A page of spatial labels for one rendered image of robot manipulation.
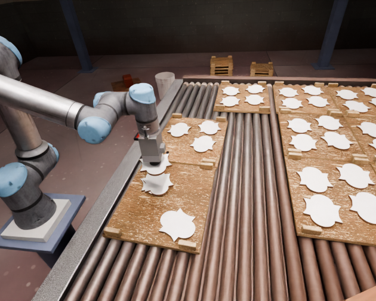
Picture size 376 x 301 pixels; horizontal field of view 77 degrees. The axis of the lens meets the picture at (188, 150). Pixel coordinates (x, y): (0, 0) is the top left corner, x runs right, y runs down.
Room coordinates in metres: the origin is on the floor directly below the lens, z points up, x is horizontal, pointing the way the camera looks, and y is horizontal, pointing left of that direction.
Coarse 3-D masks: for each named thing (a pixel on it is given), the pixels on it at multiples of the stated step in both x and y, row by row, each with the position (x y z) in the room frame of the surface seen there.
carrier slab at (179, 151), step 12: (180, 120) 1.23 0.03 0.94; (192, 120) 1.22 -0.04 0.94; (204, 120) 1.21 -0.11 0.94; (192, 132) 1.09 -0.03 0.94; (168, 144) 1.00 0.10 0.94; (180, 144) 0.99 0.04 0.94; (216, 144) 0.97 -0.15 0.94; (168, 156) 0.89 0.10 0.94; (180, 156) 0.89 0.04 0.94; (192, 156) 0.88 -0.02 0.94; (204, 156) 0.87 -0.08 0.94; (216, 156) 0.87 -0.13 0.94; (216, 168) 0.80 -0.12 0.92
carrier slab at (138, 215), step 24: (168, 168) 0.81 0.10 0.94; (192, 168) 0.79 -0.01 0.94; (144, 192) 0.67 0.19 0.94; (168, 192) 0.66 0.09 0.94; (192, 192) 0.65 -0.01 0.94; (120, 216) 0.56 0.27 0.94; (144, 216) 0.55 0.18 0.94; (192, 216) 0.54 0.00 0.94; (144, 240) 0.45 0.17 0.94; (168, 240) 0.45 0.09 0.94; (192, 240) 0.44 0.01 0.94
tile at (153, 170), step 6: (162, 156) 0.73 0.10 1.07; (144, 162) 0.70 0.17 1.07; (162, 162) 0.69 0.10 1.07; (168, 162) 0.69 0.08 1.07; (144, 168) 0.66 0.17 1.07; (150, 168) 0.66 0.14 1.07; (156, 168) 0.66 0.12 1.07; (162, 168) 0.66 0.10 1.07; (150, 174) 0.63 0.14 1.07; (156, 174) 0.63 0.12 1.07
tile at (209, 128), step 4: (204, 124) 1.15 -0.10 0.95; (208, 124) 1.14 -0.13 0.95; (212, 124) 1.14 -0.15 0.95; (216, 124) 1.14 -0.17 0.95; (204, 128) 1.10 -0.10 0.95; (208, 128) 1.10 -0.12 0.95; (212, 128) 1.10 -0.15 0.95; (216, 128) 1.09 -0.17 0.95; (200, 132) 1.08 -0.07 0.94; (204, 132) 1.07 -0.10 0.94; (208, 132) 1.07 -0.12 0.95; (212, 132) 1.06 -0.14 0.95; (216, 132) 1.06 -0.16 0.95
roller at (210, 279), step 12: (228, 120) 1.23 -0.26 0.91; (228, 132) 1.09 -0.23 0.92; (228, 144) 0.98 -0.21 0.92; (228, 156) 0.88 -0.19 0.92; (228, 168) 0.80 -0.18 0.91; (228, 180) 0.73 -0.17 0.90; (216, 204) 0.60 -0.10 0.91; (216, 216) 0.54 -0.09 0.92; (216, 228) 0.49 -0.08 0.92; (216, 240) 0.44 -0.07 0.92; (216, 252) 0.40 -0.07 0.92; (216, 264) 0.36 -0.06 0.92; (216, 276) 0.33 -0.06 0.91; (204, 288) 0.29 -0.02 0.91; (216, 288) 0.30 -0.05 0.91; (204, 300) 0.26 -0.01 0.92
